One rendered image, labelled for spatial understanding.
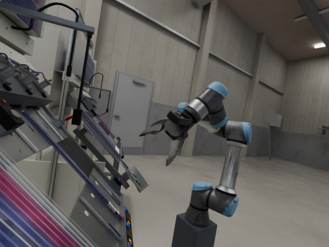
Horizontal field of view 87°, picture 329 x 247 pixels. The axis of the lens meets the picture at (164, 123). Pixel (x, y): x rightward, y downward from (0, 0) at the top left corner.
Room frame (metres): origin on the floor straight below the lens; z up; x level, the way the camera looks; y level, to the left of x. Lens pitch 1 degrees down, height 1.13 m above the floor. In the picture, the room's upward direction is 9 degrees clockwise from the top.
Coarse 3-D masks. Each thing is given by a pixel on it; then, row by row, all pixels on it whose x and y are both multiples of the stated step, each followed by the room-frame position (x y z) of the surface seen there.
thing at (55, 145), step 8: (24, 112) 0.56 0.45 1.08; (32, 120) 0.56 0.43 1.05; (40, 128) 0.57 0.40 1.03; (48, 136) 0.58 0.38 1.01; (56, 144) 0.59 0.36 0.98; (64, 152) 0.60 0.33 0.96; (80, 176) 0.61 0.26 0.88; (88, 184) 0.61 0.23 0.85; (96, 192) 0.62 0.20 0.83; (104, 200) 0.63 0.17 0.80; (120, 216) 0.65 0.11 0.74
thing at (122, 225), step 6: (120, 198) 0.80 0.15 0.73; (120, 204) 0.75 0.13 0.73; (120, 210) 0.71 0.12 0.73; (120, 222) 0.63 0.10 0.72; (120, 228) 0.60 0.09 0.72; (120, 234) 0.57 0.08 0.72; (126, 234) 0.57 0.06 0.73; (126, 240) 0.54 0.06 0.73; (120, 246) 0.52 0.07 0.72; (126, 246) 0.51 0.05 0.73
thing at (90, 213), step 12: (96, 180) 0.72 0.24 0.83; (84, 192) 0.56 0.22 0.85; (108, 192) 0.75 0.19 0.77; (84, 204) 0.51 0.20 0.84; (96, 204) 0.58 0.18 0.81; (72, 216) 0.43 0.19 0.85; (84, 216) 0.47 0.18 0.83; (96, 216) 0.53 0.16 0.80; (108, 216) 0.59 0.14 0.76; (84, 228) 0.43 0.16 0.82; (96, 228) 0.48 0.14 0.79; (108, 228) 0.53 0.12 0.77; (96, 240) 0.44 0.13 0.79; (108, 240) 0.49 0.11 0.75; (120, 240) 0.54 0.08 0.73
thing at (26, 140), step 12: (24, 108) 0.59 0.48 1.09; (24, 120) 0.54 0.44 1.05; (36, 120) 0.61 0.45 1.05; (48, 120) 0.71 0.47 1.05; (12, 132) 0.44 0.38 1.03; (24, 132) 0.49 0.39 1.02; (36, 132) 0.55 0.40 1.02; (48, 132) 0.63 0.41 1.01; (60, 132) 0.73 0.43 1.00; (0, 144) 0.38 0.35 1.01; (12, 144) 0.41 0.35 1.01; (24, 144) 0.46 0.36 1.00; (36, 144) 0.50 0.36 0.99; (48, 144) 0.57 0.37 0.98; (12, 156) 0.38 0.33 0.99; (24, 156) 0.42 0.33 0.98
